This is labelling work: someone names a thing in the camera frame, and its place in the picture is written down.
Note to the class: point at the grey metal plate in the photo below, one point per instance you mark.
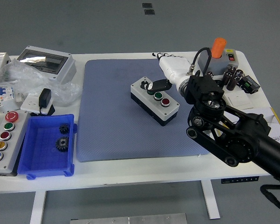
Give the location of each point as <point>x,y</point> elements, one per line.
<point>128,219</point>

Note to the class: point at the white wall switch panel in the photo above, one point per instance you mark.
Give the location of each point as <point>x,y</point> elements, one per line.
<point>240,99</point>

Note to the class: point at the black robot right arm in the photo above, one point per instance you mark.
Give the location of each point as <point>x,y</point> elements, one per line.
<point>247,137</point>

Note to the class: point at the black cylindrical capacitor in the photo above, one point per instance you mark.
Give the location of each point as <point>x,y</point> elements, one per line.
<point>231,70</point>
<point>232,82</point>
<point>210,74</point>
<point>238,74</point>
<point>227,78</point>

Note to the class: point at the black power adapter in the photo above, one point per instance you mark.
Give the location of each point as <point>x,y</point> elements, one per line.
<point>44,98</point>

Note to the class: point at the grey enclosure with clear lid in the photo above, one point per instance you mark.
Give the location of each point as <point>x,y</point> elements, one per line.
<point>65,70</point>

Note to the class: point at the white blue circuit breaker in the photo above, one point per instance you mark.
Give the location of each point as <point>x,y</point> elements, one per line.
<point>4,93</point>

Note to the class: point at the grey five-button control box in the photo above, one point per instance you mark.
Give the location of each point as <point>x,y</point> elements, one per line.
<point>16,140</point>

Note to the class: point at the grey four-button control box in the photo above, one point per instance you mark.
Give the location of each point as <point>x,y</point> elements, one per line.
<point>169,107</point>

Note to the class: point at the black module with green terminal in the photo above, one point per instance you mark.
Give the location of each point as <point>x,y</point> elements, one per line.
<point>249,84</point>

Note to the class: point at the dark floor outlet cover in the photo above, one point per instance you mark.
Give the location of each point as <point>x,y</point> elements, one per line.
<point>149,11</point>
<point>147,5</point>

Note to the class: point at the white wall socket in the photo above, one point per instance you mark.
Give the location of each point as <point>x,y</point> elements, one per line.
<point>30,102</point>

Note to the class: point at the grey plastic box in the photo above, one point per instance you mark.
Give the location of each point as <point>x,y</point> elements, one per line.
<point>1,63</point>

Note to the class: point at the yellow white cardboard box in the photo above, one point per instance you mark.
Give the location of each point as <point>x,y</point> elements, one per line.
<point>278,130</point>

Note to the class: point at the white table leg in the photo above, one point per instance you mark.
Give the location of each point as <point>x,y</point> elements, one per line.
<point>210,200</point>
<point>38,207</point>

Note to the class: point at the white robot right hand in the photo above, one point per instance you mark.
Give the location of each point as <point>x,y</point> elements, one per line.
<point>175,66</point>

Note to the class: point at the blue-grey padded mat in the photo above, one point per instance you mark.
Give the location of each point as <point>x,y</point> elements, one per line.
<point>112,130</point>

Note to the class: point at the clear plastic bag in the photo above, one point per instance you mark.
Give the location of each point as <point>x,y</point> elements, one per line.
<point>30,79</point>

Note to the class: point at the grey block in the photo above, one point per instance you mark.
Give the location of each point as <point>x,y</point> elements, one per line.
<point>219,65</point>

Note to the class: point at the orange cylinder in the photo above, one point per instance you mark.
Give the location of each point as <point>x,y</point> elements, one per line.
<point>219,47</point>

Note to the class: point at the grey rocker switch box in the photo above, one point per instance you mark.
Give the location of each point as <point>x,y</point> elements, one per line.
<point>231,57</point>

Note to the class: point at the black desk control panel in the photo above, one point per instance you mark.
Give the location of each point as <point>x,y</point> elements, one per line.
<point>239,180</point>

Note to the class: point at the blue plastic bin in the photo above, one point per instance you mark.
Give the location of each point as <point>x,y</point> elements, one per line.
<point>44,154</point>

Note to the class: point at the small black bevel gear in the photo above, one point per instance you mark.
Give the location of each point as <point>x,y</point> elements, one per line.
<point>63,128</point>

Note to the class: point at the large black bevel gear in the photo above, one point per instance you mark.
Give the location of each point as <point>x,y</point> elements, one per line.
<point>62,144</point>

